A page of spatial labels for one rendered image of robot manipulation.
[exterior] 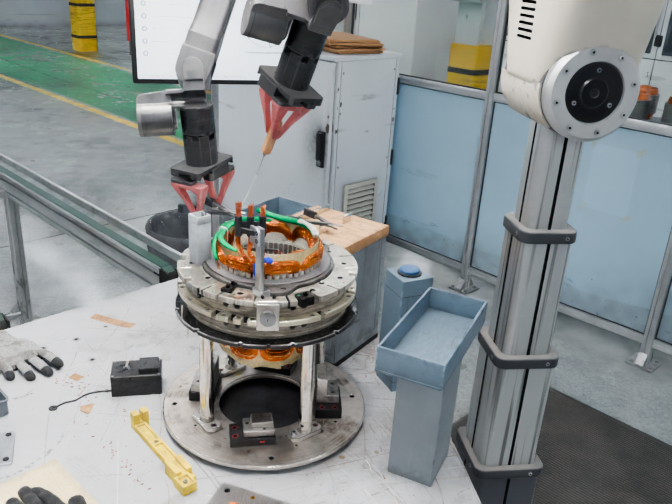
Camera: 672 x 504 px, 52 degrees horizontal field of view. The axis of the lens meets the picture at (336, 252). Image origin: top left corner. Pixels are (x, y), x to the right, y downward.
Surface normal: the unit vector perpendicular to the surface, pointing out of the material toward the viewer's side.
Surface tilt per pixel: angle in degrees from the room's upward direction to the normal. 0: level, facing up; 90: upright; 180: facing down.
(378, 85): 90
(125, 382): 90
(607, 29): 109
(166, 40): 83
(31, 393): 0
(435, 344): 0
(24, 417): 0
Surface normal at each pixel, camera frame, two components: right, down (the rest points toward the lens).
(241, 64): 0.31, 0.26
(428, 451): -0.44, 0.32
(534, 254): 0.14, 0.39
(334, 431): 0.06, -0.92
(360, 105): 0.70, 0.31
